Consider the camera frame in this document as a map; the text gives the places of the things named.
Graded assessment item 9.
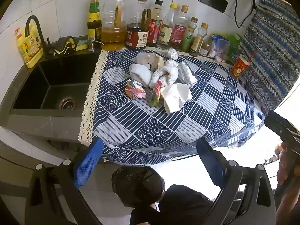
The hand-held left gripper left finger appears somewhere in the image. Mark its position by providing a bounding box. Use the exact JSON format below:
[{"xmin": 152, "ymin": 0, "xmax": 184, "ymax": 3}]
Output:
[{"xmin": 25, "ymin": 137, "xmax": 105, "ymax": 225}]

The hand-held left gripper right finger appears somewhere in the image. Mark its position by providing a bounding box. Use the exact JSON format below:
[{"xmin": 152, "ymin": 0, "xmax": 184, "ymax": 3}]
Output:
[{"xmin": 196, "ymin": 137, "xmax": 277, "ymax": 225}]

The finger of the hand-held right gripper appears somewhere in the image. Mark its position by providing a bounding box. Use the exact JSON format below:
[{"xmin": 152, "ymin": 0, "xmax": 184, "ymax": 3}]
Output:
[{"xmin": 264, "ymin": 110, "xmax": 292, "ymax": 142}]

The bin with black bag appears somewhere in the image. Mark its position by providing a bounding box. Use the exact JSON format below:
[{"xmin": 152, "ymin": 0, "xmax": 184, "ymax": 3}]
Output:
[{"xmin": 111, "ymin": 165, "xmax": 166, "ymax": 209}]

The pink wrapper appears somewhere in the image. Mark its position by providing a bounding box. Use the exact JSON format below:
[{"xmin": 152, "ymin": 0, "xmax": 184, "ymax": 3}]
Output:
[{"xmin": 124, "ymin": 79, "xmax": 147, "ymax": 99}]

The red and green snack wrapper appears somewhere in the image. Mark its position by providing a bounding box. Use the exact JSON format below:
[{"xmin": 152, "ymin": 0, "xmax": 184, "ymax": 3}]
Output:
[{"xmin": 149, "ymin": 81, "xmax": 165, "ymax": 107}]

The white paper ball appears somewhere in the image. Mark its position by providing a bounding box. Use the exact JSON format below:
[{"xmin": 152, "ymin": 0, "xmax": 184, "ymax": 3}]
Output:
[{"xmin": 167, "ymin": 47, "xmax": 179, "ymax": 60}]

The person's right forearm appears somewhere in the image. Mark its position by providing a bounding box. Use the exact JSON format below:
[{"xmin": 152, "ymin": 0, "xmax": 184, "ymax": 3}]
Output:
[{"xmin": 276, "ymin": 159, "xmax": 300, "ymax": 225}]

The person's right hand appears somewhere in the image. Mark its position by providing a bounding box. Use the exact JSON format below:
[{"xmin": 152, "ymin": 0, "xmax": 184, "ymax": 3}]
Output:
[{"xmin": 277, "ymin": 142, "xmax": 300, "ymax": 186}]

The blue patterned tablecloth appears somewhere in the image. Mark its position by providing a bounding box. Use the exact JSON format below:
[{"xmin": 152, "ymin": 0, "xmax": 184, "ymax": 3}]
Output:
[{"xmin": 78, "ymin": 47, "xmax": 267, "ymax": 167}]

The sink drain strainer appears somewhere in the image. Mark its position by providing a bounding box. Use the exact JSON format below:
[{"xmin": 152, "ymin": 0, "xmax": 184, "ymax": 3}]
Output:
[{"xmin": 58, "ymin": 95, "xmax": 77, "ymax": 111}]

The red paper cup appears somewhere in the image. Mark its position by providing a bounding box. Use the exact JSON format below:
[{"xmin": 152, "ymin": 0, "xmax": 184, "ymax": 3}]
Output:
[{"xmin": 231, "ymin": 54, "xmax": 251, "ymax": 78}]

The blue geometric patterned cloth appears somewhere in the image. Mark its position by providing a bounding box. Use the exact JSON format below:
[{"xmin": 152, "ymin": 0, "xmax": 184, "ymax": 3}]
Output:
[{"xmin": 240, "ymin": 0, "xmax": 300, "ymax": 116}]

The black sink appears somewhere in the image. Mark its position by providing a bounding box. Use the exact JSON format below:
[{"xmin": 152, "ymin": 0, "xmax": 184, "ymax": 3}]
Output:
[{"xmin": 13, "ymin": 53, "xmax": 102, "ymax": 118}]

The green bag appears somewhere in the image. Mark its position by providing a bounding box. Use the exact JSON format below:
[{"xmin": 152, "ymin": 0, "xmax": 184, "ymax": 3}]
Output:
[{"xmin": 226, "ymin": 34, "xmax": 243, "ymax": 65}]

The white and blue bag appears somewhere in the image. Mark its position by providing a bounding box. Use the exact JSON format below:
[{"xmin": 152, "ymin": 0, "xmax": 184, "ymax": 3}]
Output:
[{"xmin": 208, "ymin": 34, "xmax": 231, "ymax": 63}]

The small spice jar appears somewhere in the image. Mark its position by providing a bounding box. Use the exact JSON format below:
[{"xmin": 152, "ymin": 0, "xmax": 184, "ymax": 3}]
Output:
[{"xmin": 199, "ymin": 43, "xmax": 212, "ymax": 57}]

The small brown sauce bottle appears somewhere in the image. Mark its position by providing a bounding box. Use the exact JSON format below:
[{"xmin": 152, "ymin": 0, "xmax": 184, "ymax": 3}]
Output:
[{"xmin": 189, "ymin": 23, "xmax": 209, "ymax": 57}]

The yellow and green sponge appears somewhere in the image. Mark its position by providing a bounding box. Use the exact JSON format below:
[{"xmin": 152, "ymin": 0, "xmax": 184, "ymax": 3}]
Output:
[{"xmin": 75, "ymin": 39, "xmax": 89, "ymax": 51}]

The clear plastic bag with cardboard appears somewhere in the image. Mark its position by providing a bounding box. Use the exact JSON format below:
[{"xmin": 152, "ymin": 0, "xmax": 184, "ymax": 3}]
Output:
[{"xmin": 136, "ymin": 52, "xmax": 165, "ymax": 72}]

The dark cloth with yellow edge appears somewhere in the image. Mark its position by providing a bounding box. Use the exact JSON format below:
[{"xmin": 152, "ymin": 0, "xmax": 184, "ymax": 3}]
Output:
[{"xmin": 53, "ymin": 36, "xmax": 77, "ymax": 55}]

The soap dispenser pump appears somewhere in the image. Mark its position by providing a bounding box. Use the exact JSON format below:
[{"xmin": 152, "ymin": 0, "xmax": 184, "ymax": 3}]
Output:
[{"xmin": 87, "ymin": 35, "xmax": 104, "ymax": 52}]

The large clear oil jug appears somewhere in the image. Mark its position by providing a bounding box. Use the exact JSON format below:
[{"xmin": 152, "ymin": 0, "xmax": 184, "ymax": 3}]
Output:
[{"xmin": 100, "ymin": 0, "xmax": 127, "ymax": 51}]

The yellow dish soap bottle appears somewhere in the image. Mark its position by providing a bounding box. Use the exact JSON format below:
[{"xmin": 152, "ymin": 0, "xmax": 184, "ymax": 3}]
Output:
[{"xmin": 15, "ymin": 23, "xmax": 45, "ymax": 69}]

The red label bottle gold cap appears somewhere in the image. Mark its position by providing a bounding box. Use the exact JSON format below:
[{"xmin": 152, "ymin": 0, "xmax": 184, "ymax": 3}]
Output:
[{"xmin": 170, "ymin": 5, "xmax": 189, "ymax": 50}]

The dark sauce jug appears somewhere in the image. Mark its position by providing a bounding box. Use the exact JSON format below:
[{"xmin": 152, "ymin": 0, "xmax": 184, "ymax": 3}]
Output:
[{"xmin": 125, "ymin": 0, "xmax": 152, "ymax": 50}]

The clear bottle with yellow cap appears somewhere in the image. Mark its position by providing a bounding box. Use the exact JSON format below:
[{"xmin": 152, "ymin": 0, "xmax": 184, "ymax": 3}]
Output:
[{"xmin": 156, "ymin": 3, "xmax": 178, "ymax": 50}]

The green bottle with yellow label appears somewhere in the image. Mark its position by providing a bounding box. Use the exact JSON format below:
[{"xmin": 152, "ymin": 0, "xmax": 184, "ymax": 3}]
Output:
[{"xmin": 87, "ymin": 0, "xmax": 102, "ymax": 43}]

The black cap sauce bottle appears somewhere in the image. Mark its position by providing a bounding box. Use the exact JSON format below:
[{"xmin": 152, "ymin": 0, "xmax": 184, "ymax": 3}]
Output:
[{"xmin": 147, "ymin": 0, "xmax": 164, "ymax": 47}]

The black faucet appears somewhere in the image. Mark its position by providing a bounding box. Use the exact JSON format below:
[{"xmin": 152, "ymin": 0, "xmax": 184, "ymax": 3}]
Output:
[{"xmin": 24, "ymin": 15, "xmax": 51, "ymax": 55}]

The black cable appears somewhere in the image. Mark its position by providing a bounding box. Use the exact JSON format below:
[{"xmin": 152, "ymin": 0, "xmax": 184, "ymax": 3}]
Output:
[{"xmin": 234, "ymin": 0, "xmax": 258, "ymax": 29}]

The black wall outlet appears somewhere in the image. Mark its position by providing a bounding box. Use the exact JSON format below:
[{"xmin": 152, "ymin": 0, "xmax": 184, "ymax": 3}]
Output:
[{"xmin": 199, "ymin": 0, "xmax": 229, "ymax": 14}]

